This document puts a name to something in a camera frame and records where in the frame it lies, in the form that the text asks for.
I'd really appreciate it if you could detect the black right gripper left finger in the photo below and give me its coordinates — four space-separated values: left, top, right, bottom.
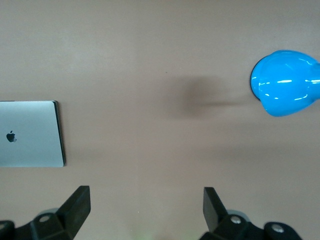
0 185 91 240

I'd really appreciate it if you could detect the grey laptop computer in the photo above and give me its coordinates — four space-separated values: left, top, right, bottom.
0 100 66 168

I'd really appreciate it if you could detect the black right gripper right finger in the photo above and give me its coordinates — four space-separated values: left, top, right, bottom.
201 186 305 240

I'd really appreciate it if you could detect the blue desk lamp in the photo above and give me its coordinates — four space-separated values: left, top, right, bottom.
250 49 320 118

